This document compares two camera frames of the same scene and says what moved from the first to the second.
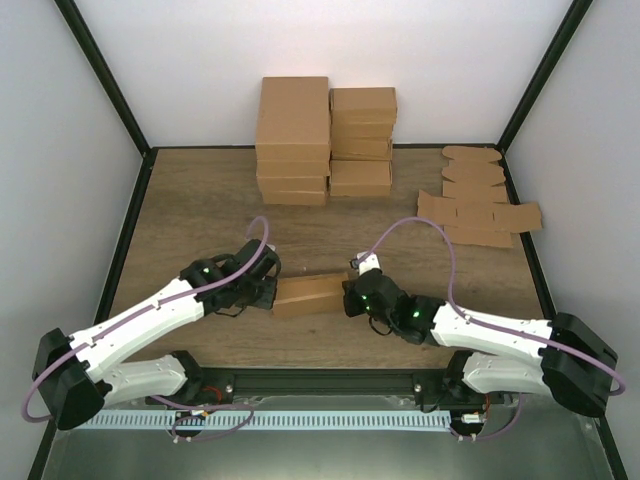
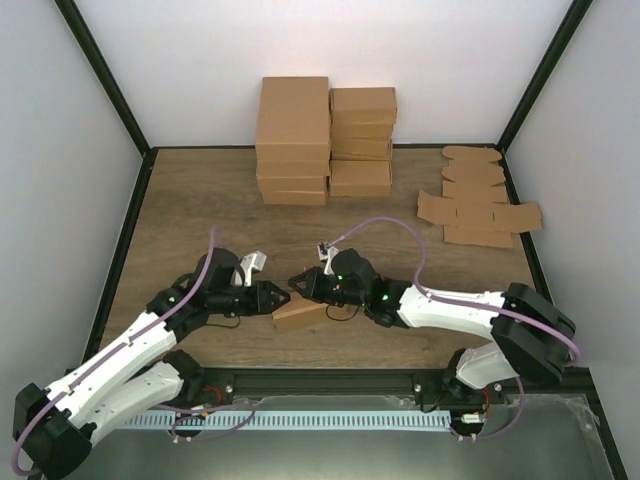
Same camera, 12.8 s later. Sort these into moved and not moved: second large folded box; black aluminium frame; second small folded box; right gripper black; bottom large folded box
Moved: right gripper black
Not moved: bottom large folded box; second small folded box; second large folded box; black aluminium frame
